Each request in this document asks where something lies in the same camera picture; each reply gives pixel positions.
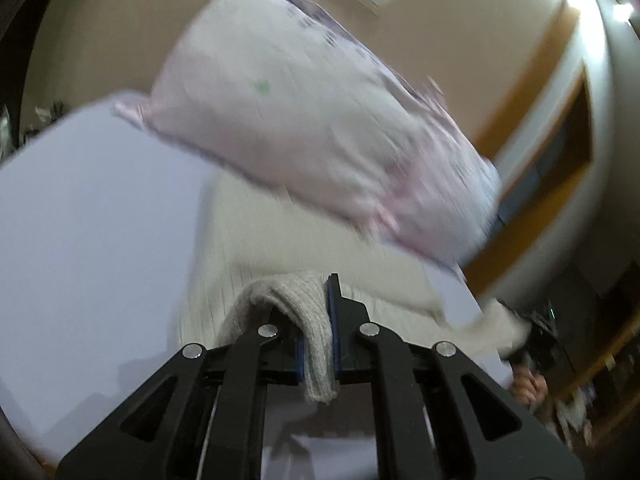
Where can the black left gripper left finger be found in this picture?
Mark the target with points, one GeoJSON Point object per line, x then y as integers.
{"type": "Point", "coordinates": [200, 416]}

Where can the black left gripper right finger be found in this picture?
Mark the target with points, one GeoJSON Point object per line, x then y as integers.
{"type": "Point", "coordinates": [437, 415]}

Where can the orange wooden headboard frame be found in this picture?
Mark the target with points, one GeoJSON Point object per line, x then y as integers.
{"type": "Point", "coordinates": [551, 141]}

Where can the person's right hand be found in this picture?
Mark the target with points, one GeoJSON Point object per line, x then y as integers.
{"type": "Point", "coordinates": [528, 388]}

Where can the lavender bed sheet mattress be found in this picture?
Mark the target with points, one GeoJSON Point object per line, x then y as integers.
{"type": "Point", "coordinates": [99, 223]}

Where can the clutter beside bed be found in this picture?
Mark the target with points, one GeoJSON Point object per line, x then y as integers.
{"type": "Point", "coordinates": [14, 136]}

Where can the pink floral pillow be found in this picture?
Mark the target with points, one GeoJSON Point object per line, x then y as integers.
{"type": "Point", "coordinates": [281, 91]}

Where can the beige knitted sweater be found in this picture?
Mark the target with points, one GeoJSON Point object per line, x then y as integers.
{"type": "Point", "coordinates": [259, 249]}

